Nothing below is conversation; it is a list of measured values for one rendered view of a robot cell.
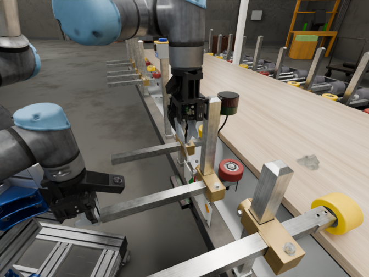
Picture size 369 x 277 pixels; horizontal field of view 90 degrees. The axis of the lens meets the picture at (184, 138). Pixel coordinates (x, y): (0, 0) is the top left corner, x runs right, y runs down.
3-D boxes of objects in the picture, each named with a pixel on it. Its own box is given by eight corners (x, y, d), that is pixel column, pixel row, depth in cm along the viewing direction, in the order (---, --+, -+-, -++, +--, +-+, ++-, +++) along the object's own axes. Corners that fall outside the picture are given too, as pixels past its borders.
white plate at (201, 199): (208, 227, 65) (210, 210, 59) (183, 177, 85) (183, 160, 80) (210, 227, 65) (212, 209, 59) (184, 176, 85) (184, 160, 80)
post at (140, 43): (145, 99, 171) (138, 40, 145) (144, 98, 174) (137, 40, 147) (149, 99, 172) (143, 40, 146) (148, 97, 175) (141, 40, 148)
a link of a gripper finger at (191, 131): (191, 152, 50) (191, 121, 45) (184, 141, 55) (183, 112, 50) (201, 150, 51) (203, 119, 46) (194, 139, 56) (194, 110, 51)
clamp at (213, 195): (210, 203, 59) (211, 192, 56) (194, 175, 70) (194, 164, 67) (225, 198, 61) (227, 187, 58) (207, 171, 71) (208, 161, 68)
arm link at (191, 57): (164, 44, 41) (198, 43, 43) (166, 66, 43) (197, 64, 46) (174, 48, 35) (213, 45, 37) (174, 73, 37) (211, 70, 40)
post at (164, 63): (166, 139, 111) (160, 59, 86) (163, 135, 115) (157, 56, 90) (173, 138, 112) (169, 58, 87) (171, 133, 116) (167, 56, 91)
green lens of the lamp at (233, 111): (222, 116, 50) (223, 109, 49) (212, 107, 55) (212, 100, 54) (241, 113, 52) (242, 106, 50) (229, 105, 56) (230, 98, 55)
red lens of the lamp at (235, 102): (223, 107, 49) (224, 100, 47) (212, 100, 53) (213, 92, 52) (242, 105, 50) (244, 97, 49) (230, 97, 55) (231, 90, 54)
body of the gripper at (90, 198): (64, 199, 50) (45, 165, 43) (98, 190, 52) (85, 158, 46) (59, 224, 44) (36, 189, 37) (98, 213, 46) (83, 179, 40)
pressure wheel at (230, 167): (223, 200, 63) (227, 176, 56) (212, 183, 69) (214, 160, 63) (242, 194, 65) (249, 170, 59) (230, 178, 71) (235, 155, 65)
